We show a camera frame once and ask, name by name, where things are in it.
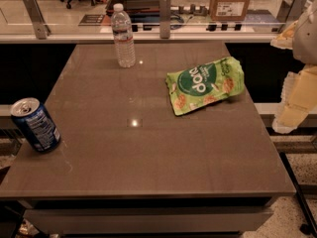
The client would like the grey table drawer front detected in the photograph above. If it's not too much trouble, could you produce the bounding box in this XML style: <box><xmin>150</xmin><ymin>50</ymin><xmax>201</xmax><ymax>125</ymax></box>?
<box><xmin>24</xmin><ymin>207</ymin><xmax>272</xmax><ymax>234</ymax></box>

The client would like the middle metal glass bracket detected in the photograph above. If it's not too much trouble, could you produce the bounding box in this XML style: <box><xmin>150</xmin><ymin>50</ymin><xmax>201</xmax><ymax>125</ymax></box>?
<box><xmin>159</xmin><ymin>0</ymin><xmax>170</xmax><ymax>39</ymax></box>

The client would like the blue pepsi can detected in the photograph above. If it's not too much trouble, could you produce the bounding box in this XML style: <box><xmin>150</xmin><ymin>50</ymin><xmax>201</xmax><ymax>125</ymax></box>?
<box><xmin>10</xmin><ymin>97</ymin><xmax>60</xmax><ymax>153</ymax></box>

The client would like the left metal glass bracket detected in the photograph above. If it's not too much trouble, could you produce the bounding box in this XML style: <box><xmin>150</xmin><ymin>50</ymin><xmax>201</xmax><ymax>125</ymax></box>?
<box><xmin>22</xmin><ymin>0</ymin><xmax>51</xmax><ymax>40</ymax></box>

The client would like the right metal glass bracket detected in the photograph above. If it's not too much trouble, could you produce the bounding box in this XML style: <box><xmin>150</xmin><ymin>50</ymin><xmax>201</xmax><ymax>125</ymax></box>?
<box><xmin>272</xmin><ymin>0</ymin><xmax>307</xmax><ymax>33</ymax></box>

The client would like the brown cardboard box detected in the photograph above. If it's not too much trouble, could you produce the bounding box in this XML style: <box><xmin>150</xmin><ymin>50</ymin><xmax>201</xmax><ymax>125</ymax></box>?
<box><xmin>209</xmin><ymin>0</ymin><xmax>251</xmax><ymax>21</ymax></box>

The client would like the clear plastic water bottle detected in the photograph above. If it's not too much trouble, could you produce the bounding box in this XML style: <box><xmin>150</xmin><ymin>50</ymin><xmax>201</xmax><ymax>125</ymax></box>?
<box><xmin>111</xmin><ymin>3</ymin><xmax>136</xmax><ymax>68</ymax></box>

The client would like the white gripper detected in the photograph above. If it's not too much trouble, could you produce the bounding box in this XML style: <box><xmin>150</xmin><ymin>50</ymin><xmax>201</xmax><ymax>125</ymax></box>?
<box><xmin>270</xmin><ymin>0</ymin><xmax>317</xmax><ymax>134</ymax></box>

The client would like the metal glass bracket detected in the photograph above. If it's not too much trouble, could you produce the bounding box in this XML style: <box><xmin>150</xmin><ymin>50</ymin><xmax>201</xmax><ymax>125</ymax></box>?
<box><xmin>159</xmin><ymin>0</ymin><xmax>170</xmax><ymax>39</ymax></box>
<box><xmin>272</xmin><ymin>0</ymin><xmax>307</xmax><ymax>33</ymax></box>
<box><xmin>22</xmin><ymin>0</ymin><xmax>51</xmax><ymax>40</ymax></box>

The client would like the green rice chip bag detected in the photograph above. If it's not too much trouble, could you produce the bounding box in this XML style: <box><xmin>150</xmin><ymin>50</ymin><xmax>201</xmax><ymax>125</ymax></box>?
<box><xmin>165</xmin><ymin>57</ymin><xmax>245</xmax><ymax>116</ymax></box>

